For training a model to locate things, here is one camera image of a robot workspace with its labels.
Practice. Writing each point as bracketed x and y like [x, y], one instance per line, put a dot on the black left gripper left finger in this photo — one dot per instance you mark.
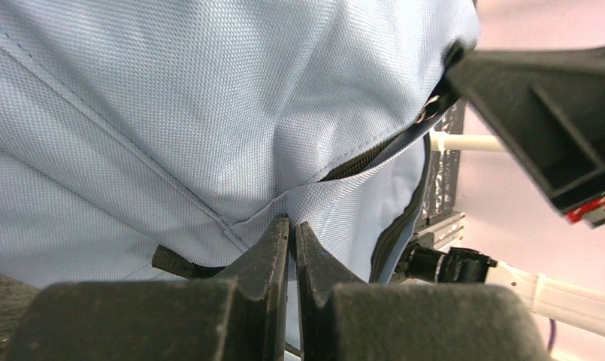
[240, 314]

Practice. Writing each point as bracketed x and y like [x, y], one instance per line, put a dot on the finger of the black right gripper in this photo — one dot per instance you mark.
[548, 109]

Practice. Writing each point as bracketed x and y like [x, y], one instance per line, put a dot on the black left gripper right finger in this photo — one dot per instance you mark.
[345, 318]

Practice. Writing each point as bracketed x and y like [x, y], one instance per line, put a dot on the light blue student backpack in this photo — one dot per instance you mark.
[128, 125]

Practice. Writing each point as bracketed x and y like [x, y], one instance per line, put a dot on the white pvc pipe frame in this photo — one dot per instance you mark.
[442, 141]

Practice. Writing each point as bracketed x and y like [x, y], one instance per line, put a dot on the aluminium rail frame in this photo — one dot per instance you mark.
[443, 233]

